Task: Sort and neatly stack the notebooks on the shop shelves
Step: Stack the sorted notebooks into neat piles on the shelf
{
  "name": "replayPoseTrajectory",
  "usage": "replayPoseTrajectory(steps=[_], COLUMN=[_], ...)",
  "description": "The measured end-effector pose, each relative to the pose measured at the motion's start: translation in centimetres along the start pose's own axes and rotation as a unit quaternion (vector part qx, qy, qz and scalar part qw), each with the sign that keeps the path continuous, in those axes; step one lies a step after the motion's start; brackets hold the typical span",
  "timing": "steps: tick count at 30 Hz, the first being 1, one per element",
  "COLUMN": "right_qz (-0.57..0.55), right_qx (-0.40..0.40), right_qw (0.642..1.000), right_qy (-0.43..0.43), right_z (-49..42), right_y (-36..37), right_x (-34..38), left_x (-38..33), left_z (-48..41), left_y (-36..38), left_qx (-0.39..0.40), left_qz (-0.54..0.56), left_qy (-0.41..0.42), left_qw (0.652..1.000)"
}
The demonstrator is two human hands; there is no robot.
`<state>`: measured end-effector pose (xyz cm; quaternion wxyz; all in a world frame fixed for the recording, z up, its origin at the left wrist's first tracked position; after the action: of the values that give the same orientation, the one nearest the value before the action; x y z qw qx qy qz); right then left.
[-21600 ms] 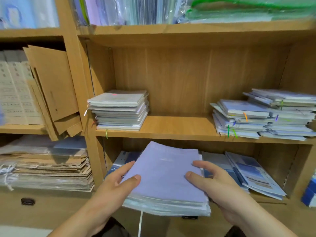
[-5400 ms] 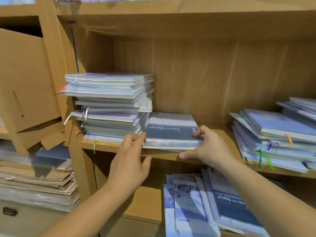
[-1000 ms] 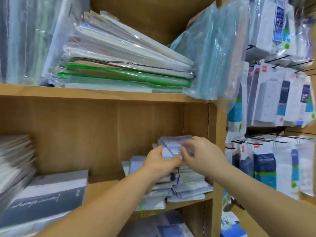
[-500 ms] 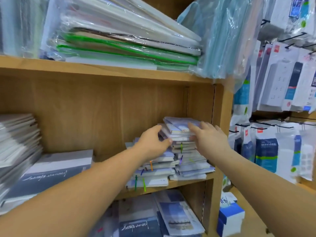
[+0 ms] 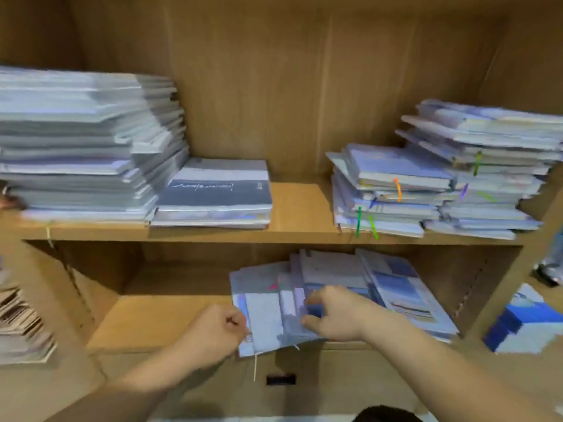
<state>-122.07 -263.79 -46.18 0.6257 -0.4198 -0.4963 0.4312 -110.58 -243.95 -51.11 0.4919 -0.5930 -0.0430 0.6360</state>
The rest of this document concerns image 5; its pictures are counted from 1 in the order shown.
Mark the person's left hand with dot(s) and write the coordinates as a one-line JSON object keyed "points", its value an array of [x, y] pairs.
{"points": [[211, 334]]}

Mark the person's right hand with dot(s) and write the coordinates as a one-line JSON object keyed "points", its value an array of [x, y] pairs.
{"points": [[347, 313]]}

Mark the row of patterned notebooks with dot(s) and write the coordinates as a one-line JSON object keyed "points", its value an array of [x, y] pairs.
{"points": [[396, 285]]}

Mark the wooden shelf unit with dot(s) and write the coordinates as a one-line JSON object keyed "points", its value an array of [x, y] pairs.
{"points": [[299, 211]]}

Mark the stack of grey blue notebooks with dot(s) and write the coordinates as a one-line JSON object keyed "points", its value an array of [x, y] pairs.
{"points": [[215, 193]]}

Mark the pile of small notebooks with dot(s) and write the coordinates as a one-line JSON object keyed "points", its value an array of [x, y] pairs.
{"points": [[457, 171]]}

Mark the stack of large blue notebooks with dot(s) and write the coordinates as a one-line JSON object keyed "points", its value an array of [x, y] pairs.
{"points": [[79, 136]]}

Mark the person's right forearm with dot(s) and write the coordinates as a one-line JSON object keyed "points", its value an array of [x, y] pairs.
{"points": [[449, 373]]}

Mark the person's left forearm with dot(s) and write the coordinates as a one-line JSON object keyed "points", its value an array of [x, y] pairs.
{"points": [[132, 391]]}

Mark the small black shelf clip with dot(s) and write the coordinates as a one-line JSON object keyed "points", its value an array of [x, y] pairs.
{"points": [[281, 379]]}

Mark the blue white small box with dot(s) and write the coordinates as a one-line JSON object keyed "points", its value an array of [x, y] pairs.
{"points": [[523, 321]]}

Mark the stack of flat wrapped packets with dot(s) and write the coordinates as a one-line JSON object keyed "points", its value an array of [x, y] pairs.
{"points": [[22, 329]]}

